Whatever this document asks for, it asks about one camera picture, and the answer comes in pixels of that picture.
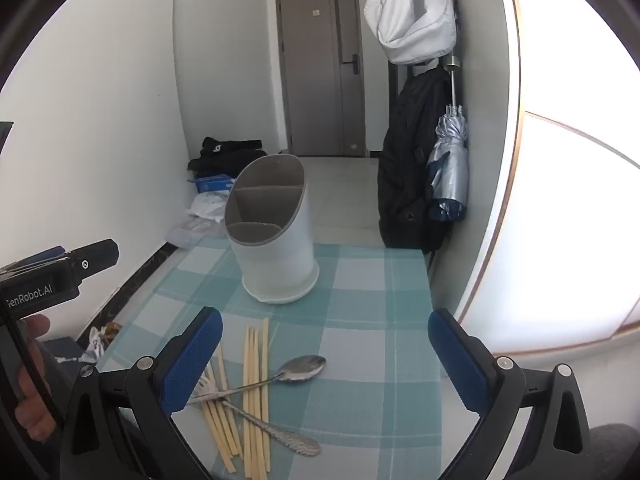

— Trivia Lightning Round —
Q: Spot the dark grey cloth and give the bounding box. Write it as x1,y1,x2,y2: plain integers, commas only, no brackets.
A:
587,422,640,480

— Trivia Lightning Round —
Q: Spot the white patterned cloth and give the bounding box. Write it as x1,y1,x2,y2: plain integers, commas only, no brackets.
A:
79,326,113,363

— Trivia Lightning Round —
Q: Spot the grey parcel bag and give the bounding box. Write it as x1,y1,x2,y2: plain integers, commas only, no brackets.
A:
165,217,228,250

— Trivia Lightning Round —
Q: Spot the person's left hand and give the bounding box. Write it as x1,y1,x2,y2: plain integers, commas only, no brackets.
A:
14,314,63,442

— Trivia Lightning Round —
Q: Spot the white hanging bag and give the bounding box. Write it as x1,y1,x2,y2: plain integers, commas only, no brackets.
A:
363,0,460,66

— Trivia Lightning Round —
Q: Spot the metal spoon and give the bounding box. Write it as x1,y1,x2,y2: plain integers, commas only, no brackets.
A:
187,355,327,405

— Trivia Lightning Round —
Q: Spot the silver folded umbrella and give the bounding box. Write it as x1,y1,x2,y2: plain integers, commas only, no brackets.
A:
425,55,471,223

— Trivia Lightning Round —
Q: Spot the white panel with wooden trim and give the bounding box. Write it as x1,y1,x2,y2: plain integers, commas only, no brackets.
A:
492,0,640,356

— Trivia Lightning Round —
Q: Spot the pile of wooden chopsticks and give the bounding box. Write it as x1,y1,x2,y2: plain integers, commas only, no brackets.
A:
200,317,273,477

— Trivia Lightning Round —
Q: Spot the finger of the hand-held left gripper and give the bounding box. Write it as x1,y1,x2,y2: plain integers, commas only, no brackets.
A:
10,246,68,268
67,240,120,277

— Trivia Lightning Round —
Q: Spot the black bag on floor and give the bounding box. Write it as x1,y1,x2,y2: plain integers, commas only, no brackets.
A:
187,136,268,177

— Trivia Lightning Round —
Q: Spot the teal checked tablecloth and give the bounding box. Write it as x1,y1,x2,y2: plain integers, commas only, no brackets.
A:
95,242,443,480

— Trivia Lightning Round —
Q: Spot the grey door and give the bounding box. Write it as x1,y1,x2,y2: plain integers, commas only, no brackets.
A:
275,0,366,158

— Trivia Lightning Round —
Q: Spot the white utensil holder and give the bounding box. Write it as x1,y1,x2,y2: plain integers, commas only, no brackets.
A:
224,155,321,306

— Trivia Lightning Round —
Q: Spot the dark blue shoe box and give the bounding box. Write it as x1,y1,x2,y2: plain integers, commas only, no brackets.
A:
37,336,83,376

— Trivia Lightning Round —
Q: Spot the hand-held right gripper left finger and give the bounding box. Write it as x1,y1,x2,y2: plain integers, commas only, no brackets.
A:
60,306,223,480

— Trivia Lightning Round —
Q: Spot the metal fork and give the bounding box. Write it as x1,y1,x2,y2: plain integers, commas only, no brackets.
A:
192,377,322,457

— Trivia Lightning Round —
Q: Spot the blue cardboard box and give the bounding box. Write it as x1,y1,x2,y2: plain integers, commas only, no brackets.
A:
192,174,236,193

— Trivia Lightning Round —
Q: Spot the white plastic bag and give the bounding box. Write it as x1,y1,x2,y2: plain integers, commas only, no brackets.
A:
189,191,231,223

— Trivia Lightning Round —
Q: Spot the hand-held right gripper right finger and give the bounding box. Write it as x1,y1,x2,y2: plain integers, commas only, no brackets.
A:
427,308,593,480

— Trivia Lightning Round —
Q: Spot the black hanging backpack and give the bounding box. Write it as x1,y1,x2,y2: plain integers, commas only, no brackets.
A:
377,62,453,253

